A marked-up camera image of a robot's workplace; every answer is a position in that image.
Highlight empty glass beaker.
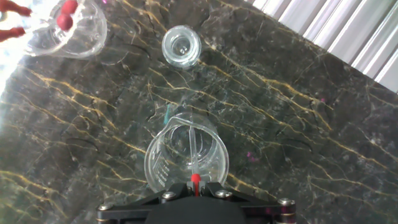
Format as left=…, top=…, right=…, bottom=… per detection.
left=144, top=111, right=230, bottom=194

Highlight red-tipped metal tongs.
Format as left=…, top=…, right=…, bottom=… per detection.
left=0, top=0, right=57, bottom=22

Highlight small clear glass bottle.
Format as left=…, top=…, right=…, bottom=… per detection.
left=161, top=24, right=202, bottom=70

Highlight glass beaker holding droppers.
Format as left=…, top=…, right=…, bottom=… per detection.
left=18, top=0, right=108, bottom=60

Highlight dark marble pattern mat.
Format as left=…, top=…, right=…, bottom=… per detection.
left=0, top=0, right=398, bottom=224

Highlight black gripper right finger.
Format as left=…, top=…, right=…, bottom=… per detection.
left=200, top=182, right=297, bottom=224

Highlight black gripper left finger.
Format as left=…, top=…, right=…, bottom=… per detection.
left=96, top=182, right=194, bottom=224

